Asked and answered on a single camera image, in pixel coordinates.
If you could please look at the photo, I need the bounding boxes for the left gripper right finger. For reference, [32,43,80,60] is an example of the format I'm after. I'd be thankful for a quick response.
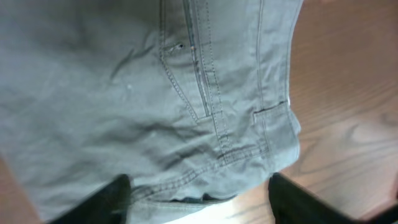
[268,172,397,224]

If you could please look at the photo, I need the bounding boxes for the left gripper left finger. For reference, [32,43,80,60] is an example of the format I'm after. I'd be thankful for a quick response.
[50,174,131,224]

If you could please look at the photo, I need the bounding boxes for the grey shorts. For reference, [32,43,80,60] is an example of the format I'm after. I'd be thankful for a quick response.
[1,0,302,223]

